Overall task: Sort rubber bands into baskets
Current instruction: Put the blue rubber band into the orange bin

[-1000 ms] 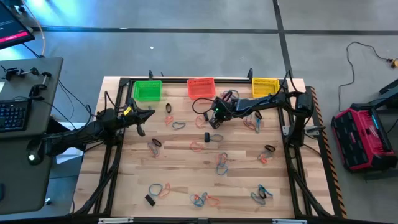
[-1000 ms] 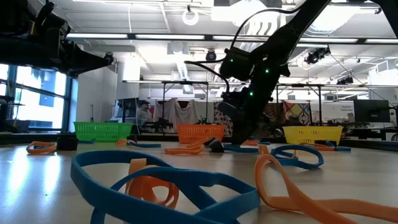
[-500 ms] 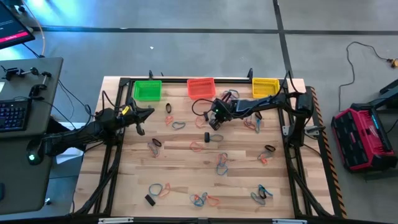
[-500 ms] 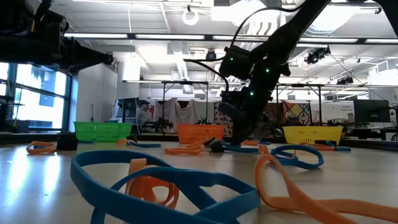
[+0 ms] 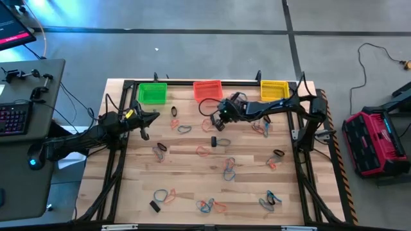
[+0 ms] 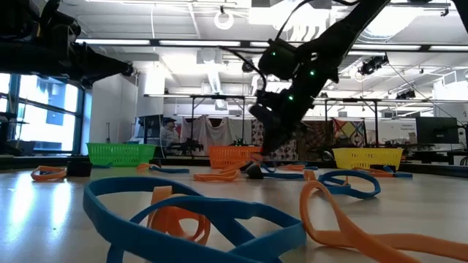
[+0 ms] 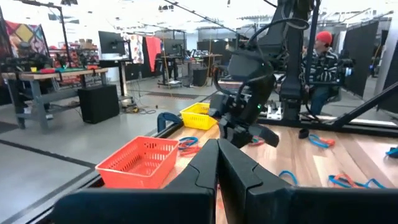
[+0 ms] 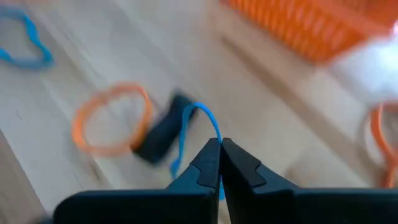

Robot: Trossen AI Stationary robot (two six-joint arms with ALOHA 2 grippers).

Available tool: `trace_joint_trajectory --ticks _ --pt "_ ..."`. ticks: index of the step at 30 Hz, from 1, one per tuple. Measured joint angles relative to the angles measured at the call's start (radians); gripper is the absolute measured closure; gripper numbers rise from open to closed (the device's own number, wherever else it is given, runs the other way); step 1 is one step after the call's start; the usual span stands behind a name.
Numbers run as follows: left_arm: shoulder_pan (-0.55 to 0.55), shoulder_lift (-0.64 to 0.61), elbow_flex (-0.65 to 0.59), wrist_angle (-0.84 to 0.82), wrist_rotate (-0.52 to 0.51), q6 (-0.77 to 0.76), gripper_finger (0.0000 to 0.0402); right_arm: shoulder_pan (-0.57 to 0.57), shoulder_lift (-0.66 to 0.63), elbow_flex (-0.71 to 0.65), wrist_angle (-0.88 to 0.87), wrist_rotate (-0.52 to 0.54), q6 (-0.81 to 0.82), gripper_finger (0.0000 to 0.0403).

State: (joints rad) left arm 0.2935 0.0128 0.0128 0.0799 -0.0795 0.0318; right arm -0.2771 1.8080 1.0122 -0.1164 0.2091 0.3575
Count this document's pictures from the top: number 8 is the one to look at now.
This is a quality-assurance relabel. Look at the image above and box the grey-blue rubber band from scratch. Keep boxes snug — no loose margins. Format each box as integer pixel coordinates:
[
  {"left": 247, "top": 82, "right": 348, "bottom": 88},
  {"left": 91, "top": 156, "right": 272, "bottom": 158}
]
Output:
[{"left": 0, "top": 6, "right": 55, "bottom": 70}]

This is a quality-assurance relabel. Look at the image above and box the black thick rubber band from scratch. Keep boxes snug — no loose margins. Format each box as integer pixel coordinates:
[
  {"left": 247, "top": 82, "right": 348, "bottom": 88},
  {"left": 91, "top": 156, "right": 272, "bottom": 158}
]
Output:
[{"left": 132, "top": 90, "right": 200, "bottom": 165}]

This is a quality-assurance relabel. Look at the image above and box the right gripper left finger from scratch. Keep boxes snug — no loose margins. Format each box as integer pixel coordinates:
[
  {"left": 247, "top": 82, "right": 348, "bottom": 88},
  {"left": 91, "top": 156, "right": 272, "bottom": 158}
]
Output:
[{"left": 52, "top": 138, "right": 222, "bottom": 224}]

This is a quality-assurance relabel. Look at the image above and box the blue rubber band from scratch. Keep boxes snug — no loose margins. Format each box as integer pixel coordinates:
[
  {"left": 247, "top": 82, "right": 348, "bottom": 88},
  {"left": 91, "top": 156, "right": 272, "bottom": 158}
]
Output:
[{"left": 169, "top": 101, "right": 226, "bottom": 202}]

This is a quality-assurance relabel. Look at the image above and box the orange plastic basket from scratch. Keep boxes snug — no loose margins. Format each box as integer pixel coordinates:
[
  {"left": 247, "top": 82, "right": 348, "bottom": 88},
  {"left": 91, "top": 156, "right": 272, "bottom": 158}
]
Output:
[{"left": 219, "top": 0, "right": 398, "bottom": 65}]

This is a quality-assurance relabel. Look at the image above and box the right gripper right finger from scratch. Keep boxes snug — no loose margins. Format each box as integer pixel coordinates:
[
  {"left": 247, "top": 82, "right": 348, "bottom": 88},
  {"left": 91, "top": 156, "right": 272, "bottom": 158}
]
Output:
[{"left": 220, "top": 138, "right": 398, "bottom": 224}]

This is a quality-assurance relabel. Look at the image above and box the orange rubber band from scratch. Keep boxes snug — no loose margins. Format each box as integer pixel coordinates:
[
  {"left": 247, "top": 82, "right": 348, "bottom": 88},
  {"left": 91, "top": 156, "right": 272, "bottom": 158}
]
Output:
[
  {"left": 70, "top": 81, "right": 155, "bottom": 157},
  {"left": 369, "top": 101, "right": 398, "bottom": 189}
]

